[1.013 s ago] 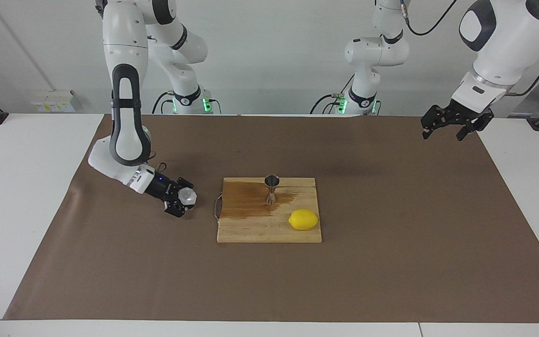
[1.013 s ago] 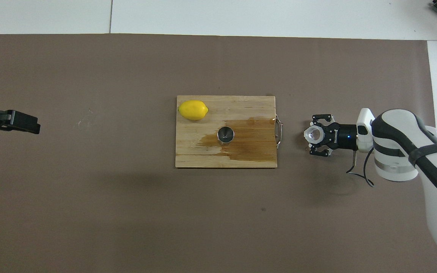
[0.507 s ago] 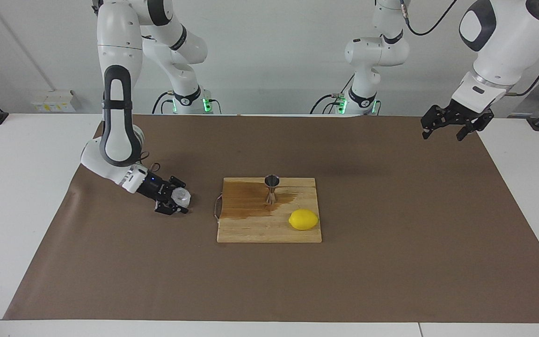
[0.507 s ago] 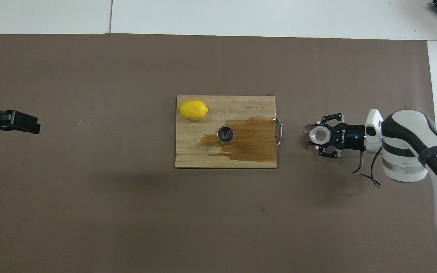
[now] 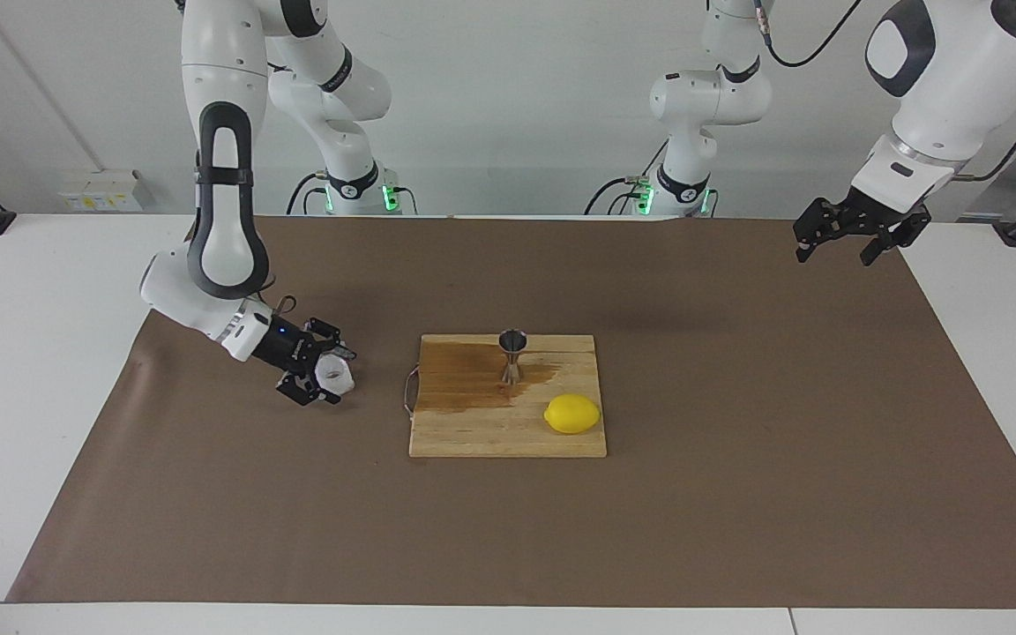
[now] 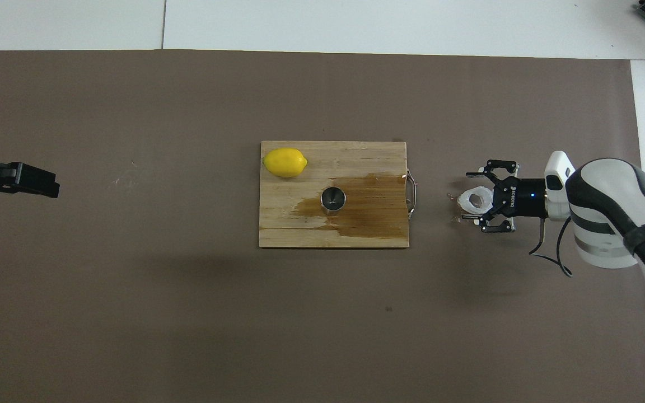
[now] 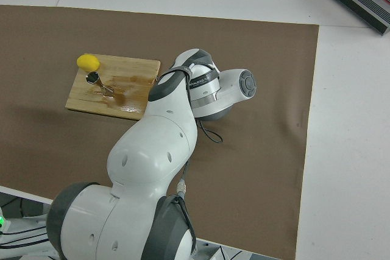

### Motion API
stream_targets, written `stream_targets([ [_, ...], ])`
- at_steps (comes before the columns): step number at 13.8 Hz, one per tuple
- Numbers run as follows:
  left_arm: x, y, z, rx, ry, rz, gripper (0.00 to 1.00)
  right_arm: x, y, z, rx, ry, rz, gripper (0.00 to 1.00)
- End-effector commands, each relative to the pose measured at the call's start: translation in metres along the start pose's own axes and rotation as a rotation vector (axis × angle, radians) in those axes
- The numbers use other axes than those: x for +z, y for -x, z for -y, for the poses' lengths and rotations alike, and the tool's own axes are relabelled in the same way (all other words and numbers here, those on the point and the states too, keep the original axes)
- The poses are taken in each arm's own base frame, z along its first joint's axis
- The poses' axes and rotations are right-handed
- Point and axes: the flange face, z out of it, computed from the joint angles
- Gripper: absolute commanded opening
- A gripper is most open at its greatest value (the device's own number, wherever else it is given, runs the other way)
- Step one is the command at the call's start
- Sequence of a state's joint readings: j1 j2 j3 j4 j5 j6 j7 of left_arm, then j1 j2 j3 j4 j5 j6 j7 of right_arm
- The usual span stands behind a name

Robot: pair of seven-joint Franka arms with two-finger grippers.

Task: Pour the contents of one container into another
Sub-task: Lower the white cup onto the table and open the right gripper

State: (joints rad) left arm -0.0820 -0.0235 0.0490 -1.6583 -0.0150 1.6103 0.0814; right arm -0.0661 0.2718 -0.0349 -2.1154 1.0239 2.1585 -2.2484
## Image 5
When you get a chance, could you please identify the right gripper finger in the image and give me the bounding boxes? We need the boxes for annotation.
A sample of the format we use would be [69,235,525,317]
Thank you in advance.
[275,370,343,407]
[305,317,357,361]

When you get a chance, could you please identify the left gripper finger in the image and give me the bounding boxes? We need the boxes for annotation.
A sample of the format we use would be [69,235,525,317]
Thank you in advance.
[793,196,857,265]
[859,210,932,267]

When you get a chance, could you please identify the metal jigger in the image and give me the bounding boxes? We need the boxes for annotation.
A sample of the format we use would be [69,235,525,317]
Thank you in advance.
[498,329,529,387]

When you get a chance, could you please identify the brown paper table mat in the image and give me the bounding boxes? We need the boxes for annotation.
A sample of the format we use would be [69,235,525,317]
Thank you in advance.
[5,214,1016,609]

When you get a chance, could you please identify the wooden cutting board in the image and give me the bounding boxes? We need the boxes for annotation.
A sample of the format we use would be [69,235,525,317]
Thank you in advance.
[402,333,608,459]

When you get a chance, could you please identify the yellow lemon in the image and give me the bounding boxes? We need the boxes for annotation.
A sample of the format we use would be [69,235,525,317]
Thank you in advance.
[543,393,602,436]

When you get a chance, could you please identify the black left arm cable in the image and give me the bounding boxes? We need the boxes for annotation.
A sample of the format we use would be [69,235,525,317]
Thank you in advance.
[753,0,1016,183]

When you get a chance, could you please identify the black base cables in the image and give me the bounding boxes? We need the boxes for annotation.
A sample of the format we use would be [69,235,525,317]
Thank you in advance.
[585,141,669,215]
[286,172,421,215]

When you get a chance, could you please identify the white wall socket box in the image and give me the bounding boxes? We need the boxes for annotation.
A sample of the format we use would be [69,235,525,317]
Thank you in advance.
[58,170,143,213]

